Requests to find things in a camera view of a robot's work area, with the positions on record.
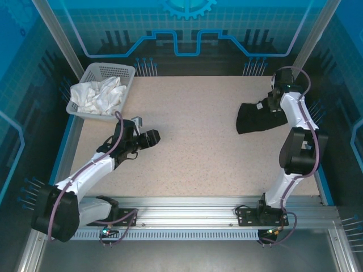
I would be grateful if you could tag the black t-shirt with floral print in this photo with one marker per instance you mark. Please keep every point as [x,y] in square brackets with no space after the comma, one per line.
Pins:
[252,119]

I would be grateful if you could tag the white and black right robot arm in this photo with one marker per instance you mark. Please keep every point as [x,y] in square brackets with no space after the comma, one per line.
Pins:
[300,150]

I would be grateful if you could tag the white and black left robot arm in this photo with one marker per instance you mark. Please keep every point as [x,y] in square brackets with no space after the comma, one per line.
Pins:
[85,175]

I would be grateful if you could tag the white perforated plastic basket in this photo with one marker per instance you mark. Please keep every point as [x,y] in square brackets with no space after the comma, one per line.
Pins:
[124,93]

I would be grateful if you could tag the crumpled white cloth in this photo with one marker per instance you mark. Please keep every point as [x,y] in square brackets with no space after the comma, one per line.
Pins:
[96,96]

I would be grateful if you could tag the grey metal plate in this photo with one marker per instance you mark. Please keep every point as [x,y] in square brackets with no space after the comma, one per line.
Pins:
[184,258]

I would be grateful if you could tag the aluminium frame post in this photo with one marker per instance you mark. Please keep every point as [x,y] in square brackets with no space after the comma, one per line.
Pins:
[61,42]
[312,42]

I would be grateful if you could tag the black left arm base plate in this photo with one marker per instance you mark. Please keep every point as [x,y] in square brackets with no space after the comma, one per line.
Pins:
[127,213]

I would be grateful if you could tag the aluminium mounting rail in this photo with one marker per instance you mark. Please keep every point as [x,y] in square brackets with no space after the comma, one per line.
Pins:
[184,209]

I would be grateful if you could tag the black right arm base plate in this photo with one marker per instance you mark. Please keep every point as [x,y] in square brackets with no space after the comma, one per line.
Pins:
[245,218]

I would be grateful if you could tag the aluminium frame bar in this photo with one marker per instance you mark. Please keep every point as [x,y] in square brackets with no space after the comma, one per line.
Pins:
[27,265]
[344,260]

